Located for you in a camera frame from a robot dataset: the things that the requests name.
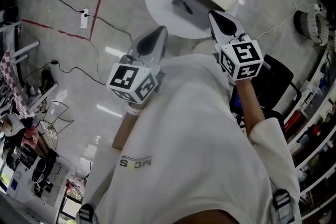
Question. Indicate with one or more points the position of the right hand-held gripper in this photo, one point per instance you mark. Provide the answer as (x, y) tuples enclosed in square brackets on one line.
[(242, 59)]

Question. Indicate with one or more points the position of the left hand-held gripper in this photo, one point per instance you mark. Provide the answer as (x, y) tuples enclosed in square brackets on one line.
[(131, 81)]

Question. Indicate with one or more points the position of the black screwdriver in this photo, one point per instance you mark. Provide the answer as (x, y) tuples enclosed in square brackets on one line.
[(187, 6)]

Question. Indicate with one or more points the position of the person's left forearm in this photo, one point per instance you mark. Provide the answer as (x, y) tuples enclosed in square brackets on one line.
[(126, 128)]

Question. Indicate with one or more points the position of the person's right forearm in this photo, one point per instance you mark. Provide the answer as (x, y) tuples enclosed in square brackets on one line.
[(249, 105)]

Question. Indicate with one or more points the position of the white shelving rack with items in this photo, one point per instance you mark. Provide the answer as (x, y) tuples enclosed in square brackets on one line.
[(315, 123)]

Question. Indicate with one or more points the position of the white wristband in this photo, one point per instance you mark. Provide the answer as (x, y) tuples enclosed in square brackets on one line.
[(133, 110)]

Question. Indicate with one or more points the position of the white power strip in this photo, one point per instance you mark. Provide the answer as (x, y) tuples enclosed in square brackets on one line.
[(84, 18)]

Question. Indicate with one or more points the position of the black chair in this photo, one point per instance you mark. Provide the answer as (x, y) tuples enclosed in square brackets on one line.
[(278, 78)]

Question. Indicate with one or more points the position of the striped woven basket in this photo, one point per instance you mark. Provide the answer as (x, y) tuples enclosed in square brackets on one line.
[(312, 26)]

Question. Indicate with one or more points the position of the person's white shirt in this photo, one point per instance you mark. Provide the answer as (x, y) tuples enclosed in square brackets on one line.
[(189, 139)]

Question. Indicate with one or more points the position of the checkered cloth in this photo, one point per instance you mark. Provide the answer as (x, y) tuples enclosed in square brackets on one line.
[(11, 78)]

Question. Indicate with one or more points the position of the white metal frame table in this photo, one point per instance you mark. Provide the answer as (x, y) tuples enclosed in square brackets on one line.
[(26, 47)]

